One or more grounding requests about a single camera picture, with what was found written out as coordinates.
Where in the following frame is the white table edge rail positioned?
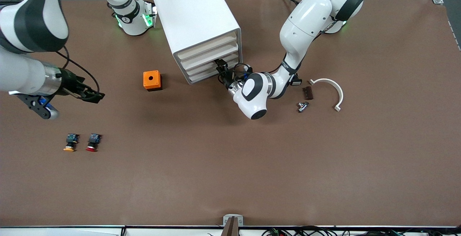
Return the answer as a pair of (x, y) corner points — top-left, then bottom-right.
(0, 225), (461, 236)

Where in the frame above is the yellow mushroom push button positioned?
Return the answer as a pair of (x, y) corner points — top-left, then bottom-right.
(63, 133), (80, 153)

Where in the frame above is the white curved plastic clamp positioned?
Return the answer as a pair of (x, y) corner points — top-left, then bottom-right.
(308, 78), (344, 112)

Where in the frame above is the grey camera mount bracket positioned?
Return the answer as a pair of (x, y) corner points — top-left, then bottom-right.
(223, 214), (244, 236)

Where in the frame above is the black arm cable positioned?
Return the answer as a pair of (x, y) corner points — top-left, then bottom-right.
(229, 62), (253, 82)
(55, 46), (100, 93)

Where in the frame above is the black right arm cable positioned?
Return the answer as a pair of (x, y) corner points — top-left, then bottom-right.
(55, 46), (100, 93)

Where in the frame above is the white drawer cabinet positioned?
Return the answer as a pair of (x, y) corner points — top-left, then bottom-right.
(151, 0), (244, 85)

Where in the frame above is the bundle of coloured cables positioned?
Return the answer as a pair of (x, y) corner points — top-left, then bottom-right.
(261, 225), (461, 236)

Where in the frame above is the orange button enclosure box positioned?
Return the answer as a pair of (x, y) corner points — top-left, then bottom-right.
(143, 70), (163, 92)

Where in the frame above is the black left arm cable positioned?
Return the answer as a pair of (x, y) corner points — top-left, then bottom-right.
(229, 62), (253, 82)

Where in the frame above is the white plastic drawer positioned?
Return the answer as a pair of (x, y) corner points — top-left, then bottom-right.
(187, 60), (242, 84)
(180, 42), (240, 69)
(184, 52), (241, 76)
(176, 31), (239, 61)

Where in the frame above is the red mushroom push button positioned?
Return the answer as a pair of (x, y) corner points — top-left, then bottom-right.
(85, 133), (103, 153)

